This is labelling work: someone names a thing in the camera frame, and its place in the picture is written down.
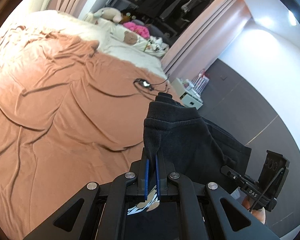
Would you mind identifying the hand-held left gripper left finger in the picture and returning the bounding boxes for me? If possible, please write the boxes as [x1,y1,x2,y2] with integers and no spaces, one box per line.
[22,147,151,240]

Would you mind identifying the dark plush bear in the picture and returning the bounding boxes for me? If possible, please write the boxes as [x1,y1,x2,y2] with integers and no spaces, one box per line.
[120,11,138,23]

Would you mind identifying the cream bear print quilt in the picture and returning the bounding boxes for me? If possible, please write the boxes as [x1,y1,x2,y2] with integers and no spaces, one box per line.
[27,9,169,80]

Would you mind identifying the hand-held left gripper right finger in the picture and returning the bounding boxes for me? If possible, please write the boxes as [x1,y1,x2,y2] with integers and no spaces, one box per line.
[155,147,282,240]

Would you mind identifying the thin black charging cable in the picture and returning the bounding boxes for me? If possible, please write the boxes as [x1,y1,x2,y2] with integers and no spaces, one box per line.
[133,76,172,98]

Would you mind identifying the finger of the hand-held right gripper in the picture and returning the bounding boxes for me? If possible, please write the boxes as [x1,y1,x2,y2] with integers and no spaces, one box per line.
[220,165,250,185]

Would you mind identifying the cream plush toy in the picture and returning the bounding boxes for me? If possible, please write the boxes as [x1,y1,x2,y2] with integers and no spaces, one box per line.
[85,7,122,25]

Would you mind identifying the brown fleece blanket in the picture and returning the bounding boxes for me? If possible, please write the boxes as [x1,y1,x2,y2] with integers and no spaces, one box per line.
[0,25,180,240]

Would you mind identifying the black bear print t-shirt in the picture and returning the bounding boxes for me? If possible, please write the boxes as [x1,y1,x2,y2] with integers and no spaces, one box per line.
[127,92,252,240]

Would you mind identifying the person's right hand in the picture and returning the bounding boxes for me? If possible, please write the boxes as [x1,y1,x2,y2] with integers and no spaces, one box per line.
[241,195,267,227]

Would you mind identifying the black white printed cloth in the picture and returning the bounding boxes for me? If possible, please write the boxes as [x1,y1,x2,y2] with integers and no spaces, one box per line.
[149,36,169,54]

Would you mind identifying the grey pillow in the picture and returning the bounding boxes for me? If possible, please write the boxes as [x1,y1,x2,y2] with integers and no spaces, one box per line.
[147,25,177,43]

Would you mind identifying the pink fluffy cloth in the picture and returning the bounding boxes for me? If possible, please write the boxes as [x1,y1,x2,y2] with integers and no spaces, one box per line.
[123,21,150,38]

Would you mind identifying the white nightstand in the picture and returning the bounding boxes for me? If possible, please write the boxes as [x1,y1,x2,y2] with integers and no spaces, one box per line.
[170,78,203,110]

